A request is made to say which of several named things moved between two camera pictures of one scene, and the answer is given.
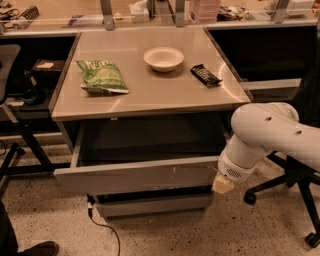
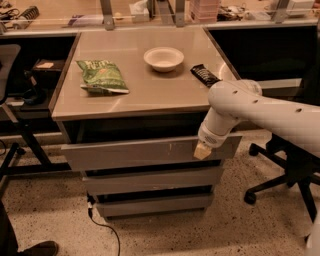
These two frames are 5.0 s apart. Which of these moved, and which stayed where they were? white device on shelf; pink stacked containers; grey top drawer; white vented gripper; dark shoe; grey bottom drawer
Moved: white vented gripper; grey top drawer
Stayed: white device on shelf; dark shoe; pink stacked containers; grey bottom drawer
